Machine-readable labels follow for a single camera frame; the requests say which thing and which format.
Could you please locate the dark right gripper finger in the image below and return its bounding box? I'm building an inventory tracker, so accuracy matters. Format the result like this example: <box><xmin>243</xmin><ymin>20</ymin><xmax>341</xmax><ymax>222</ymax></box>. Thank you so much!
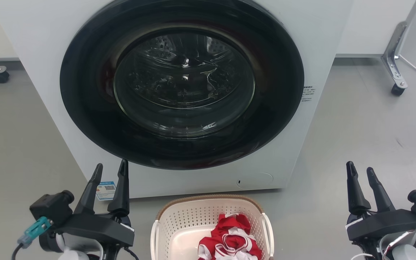
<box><xmin>366</xmin><ymin>166</ymin><xmax>397</xmax><ymax>213</ymax></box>
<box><xmin>346</xmin><ymin>161</ymin><xmax>372</xmax><ymax>216</ymax></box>

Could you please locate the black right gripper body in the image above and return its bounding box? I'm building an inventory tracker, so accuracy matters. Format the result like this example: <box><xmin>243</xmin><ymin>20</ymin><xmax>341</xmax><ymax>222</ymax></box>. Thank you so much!
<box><xmin>345</xmin><ymin>209</ymin><xmax>416</xmax><ymax>242</ymax></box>

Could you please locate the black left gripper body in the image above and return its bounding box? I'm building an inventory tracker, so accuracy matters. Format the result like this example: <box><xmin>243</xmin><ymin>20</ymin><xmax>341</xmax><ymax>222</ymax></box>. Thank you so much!
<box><xmin>54</xmin><ymin>212</ymin><xmax>135</xmax><ymax>248</ymax></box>

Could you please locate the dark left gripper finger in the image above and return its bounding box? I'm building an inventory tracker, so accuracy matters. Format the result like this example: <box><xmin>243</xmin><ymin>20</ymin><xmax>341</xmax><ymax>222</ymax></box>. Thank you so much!
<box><xmin>107</xmin><ymin>159</ymin><xmax>130</xmax><ymax>218</ymax></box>
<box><xmin>73</xmin><ymin>163</ymin><xmax>104</xmax><ymax>215</ymax></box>

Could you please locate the cream perforated laundry basket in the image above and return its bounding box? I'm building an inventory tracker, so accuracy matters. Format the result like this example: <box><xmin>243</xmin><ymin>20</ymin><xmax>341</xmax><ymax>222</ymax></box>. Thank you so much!
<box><xmin>150</xmin><ymin>194</ymin><xmax>275</xmax><ymax>260</ymax></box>

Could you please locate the blue energy label sticker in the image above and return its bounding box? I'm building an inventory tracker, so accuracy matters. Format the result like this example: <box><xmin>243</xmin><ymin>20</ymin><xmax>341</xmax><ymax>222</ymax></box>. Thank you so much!
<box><xmin>96</xmin><ymin>181</ymin><xmax>117</xmax><ymax>201</ymax></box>

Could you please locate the round black washer door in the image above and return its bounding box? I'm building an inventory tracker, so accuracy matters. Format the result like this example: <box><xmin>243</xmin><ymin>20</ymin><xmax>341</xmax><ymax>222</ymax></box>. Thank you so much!
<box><xmin>60</xmin><ymin>0</ymin><xmax>305</xmax><ymax>170</ymax></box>

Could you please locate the small text label sticker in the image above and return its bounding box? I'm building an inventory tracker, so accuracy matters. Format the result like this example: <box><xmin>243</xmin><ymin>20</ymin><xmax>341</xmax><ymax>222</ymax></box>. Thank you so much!
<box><xmin>301</xmin><ymin>86</ymin><xmax>314</xmax><ymax>103</ymax></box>

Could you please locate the red and white garment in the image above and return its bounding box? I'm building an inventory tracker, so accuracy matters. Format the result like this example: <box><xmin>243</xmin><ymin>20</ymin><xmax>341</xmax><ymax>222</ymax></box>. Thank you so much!
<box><xmin>198</xmin><ymin>213</ymin><xmax>263</xmax><ymax>260</ymax></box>

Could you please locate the tall silver metal stand leg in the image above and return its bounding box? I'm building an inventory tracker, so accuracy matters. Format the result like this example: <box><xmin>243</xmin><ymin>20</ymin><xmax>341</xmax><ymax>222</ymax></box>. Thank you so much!
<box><xmin>381</xmin><ymin>0</ymin><xmax>416</xmax><ymax>89</ymax></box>

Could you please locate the white front-load washing machine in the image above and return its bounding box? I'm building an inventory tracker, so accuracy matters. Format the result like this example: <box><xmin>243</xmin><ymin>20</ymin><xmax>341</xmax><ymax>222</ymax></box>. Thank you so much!
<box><xmin>0</xmin><ymin>0</ymin><xmax>355</xmax><ymax>199</ymax></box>

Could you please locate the steel washer drum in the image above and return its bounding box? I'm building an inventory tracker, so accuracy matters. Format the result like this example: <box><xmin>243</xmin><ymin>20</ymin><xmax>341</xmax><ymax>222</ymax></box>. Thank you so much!
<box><xmin>121</xmin><ymin>32</ymin><xmax>252</xmax><ymax>109</ymax></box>

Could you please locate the teal plug with black cable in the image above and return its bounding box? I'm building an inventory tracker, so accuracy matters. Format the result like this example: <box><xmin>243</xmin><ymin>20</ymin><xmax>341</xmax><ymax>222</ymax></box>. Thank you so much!
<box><xmin>11</xmin><ymin>216</ymin><xmax>53</xmax><ymax>260</ymax></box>

